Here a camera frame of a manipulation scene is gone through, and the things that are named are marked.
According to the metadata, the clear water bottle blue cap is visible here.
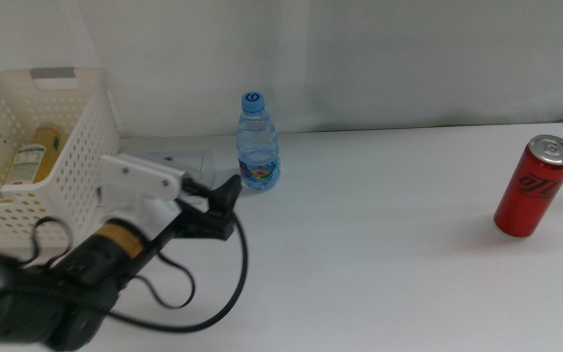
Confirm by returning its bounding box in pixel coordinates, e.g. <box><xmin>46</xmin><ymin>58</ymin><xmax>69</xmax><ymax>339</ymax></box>
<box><xmin>236</xmin><ymin>90</ymin><xmax>282</xmax><ymax>193</ymax></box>

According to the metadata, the yellow tea bottle white cap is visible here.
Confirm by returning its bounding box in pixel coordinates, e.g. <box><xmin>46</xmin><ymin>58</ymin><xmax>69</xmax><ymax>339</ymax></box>
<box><xmin>5</xmin><ymin>125</ymin><xmax>64</xmax><ymax>187</ymax></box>

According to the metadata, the red cola can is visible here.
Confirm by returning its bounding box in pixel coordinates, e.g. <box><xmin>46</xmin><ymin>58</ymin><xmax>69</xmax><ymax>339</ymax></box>
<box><xmin>494</xmin><ymin>134</ymin><xmax>563</xmax><ymax>240</ymax></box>

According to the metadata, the white perforated plastic basket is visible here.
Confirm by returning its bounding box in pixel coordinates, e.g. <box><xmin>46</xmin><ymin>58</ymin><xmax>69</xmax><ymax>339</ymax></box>
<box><xmin>0</xmin><ymin>66</ymin><xmax>122</xmax><ymax>251</ymax></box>

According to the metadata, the white backdrop curtain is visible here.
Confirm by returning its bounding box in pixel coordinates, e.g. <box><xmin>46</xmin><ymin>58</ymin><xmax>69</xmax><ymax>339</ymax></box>
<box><xmin>0</xmin><ymin>0</ymin><xmax>563</xmax><ymax>138</ymax></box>

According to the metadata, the grey rectangular table cable hatch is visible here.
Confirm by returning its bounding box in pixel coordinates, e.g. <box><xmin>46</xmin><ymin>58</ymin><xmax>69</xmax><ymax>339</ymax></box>
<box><xmin>117</xmin><ymin>150</ymin><xmax>217</xmax><ymax>198</ymax></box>

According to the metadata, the black camera cable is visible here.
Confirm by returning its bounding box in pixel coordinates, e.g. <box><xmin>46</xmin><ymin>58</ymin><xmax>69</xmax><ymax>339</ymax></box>
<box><xmin>29</xmin><ymin>178</ymin><xmax>250</xmax><ymax>335</ymax></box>

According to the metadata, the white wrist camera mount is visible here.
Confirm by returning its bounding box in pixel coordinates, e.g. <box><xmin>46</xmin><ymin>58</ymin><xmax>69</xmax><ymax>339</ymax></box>
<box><xmin>99</xmin><ymin>153</ymin><xmax>188</xmax><ymax>242</ymax></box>

